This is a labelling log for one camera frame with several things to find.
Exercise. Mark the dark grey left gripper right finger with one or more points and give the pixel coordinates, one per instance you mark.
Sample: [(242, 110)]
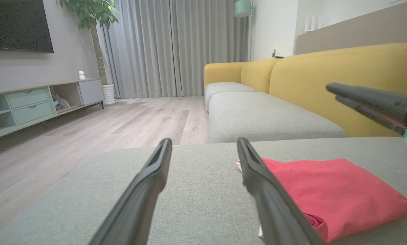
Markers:
[(275, 211)]

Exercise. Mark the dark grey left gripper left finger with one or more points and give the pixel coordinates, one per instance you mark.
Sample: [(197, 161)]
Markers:
[(139, 204)]

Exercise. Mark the red garment with white band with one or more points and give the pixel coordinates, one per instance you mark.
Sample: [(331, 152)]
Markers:
[(343, 190)]

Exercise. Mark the beige partition panel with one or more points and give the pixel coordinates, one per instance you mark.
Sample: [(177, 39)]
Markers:
[(360, 30)]

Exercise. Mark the long grey sofa seat cushion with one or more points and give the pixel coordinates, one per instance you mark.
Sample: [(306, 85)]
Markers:
[(264, 115)]

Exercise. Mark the white router with antennas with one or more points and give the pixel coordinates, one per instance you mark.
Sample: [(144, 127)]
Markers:
[(314, 30)]

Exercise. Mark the white ribbed plant pot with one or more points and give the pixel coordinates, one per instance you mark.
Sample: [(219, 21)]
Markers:
[(109, 94)]

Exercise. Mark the grey cabinet door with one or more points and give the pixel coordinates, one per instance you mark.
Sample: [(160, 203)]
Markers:
[(91, 92)]

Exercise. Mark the soft toy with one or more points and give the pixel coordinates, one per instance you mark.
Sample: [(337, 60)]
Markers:
[(61, 102)]

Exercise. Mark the small grey sofa seat cushion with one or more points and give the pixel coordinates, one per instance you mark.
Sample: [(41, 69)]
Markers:
[(224, 89)]

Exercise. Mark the teal cabinet drawer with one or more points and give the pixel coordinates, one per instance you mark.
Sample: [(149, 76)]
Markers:
[(28, 97), (32, 113)]

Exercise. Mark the small white figurine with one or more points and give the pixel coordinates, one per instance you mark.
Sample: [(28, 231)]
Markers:
[(81, 75)]

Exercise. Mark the grey pleated curtain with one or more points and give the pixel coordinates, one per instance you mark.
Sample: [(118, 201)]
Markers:
[(173, 51)]

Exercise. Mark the teal floor lamp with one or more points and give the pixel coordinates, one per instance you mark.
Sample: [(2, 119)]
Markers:
[(242, 8)]

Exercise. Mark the green indoor tree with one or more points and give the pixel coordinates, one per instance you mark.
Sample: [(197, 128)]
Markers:
[(87, 13)]

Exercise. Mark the black wall television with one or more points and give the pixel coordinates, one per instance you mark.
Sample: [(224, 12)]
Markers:
[(16, 23)]

